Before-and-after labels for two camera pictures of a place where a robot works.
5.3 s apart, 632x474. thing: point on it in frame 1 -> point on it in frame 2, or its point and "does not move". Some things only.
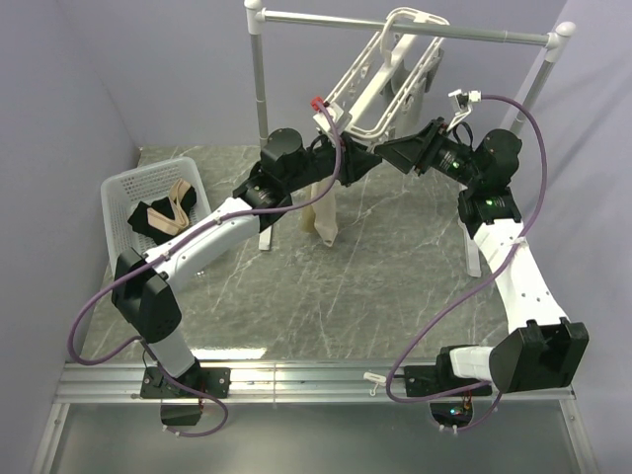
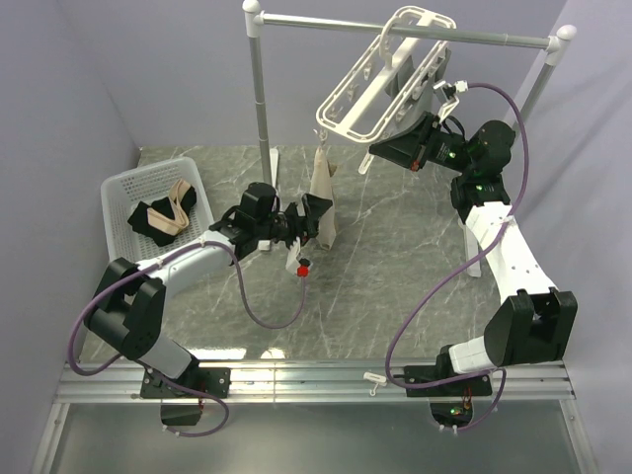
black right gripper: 403,153 does not move
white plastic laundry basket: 124,191 does not move
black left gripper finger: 358,160 -> 314,207
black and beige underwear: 167,217 does not move
